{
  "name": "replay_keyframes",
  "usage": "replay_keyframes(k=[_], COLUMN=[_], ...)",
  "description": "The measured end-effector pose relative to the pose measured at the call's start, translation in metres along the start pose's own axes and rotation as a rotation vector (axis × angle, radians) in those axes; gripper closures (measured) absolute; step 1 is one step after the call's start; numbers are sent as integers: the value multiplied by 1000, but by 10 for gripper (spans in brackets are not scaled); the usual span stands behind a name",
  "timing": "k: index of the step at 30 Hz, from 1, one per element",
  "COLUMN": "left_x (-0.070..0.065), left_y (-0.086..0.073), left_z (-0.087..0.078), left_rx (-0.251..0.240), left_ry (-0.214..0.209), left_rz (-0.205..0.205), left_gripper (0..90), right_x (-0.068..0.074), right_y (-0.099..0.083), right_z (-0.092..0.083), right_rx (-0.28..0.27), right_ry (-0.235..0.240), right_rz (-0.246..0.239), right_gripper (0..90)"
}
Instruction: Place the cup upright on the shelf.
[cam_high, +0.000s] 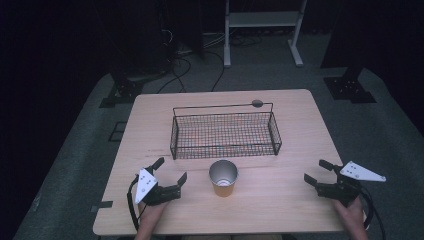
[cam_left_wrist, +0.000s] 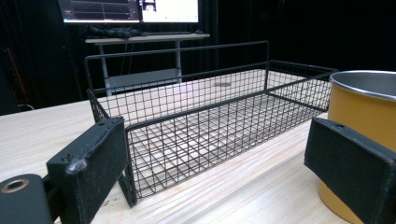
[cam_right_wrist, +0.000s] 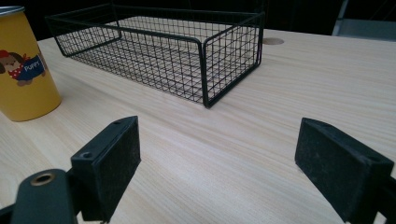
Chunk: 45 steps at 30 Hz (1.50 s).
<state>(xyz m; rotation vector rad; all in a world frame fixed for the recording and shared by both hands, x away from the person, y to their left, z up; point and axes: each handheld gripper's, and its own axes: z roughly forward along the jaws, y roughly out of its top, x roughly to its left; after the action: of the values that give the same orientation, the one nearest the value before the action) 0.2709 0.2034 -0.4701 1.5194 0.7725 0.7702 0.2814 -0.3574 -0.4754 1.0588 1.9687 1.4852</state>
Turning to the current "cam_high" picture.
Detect black stand base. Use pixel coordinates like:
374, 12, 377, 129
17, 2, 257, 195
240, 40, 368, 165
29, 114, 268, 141
98, 68, 145, 109
322, 66, 378, 105

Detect hand-held gripper black cable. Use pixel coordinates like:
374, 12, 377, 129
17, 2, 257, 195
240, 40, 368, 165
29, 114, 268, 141
126, 175, 142, 232
359, 185, 387, 240

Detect black tape square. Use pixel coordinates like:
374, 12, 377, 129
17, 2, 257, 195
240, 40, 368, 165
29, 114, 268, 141
107, 121, 128, 143

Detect left hand-held gripper black cable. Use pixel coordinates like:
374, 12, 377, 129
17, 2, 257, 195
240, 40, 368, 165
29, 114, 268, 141
126, 175, 142, 232

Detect person's left hand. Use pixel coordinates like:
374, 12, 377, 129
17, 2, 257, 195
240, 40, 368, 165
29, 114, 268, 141
137, 200, 170, 230

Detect black wire basket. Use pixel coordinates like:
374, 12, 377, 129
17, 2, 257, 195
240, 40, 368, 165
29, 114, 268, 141
169, 99, 283, 161

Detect black tape strip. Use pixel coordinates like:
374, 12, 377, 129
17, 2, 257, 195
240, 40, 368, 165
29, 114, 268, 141
90, 200, 114, 213

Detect right hand-held gripper black cable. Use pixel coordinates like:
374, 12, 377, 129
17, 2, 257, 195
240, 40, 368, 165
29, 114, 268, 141
359, 185, 387, 240

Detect person's right hand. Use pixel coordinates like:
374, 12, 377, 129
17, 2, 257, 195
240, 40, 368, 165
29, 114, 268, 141
333, 196, 367, 232

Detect black floor cables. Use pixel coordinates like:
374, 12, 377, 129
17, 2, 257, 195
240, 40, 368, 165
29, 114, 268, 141
155, 31, 264, 94

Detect white metal stand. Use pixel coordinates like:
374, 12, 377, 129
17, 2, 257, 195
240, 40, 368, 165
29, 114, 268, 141
223, 0, 308, 69

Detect metal cup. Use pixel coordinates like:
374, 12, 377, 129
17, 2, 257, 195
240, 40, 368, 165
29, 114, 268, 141
208, 159, 240, 198

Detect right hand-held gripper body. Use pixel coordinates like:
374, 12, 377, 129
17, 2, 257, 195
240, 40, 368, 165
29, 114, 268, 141
314, 160, 387, 208

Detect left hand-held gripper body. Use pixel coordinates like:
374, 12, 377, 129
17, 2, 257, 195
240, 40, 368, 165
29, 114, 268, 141
134, 167, 183, 207

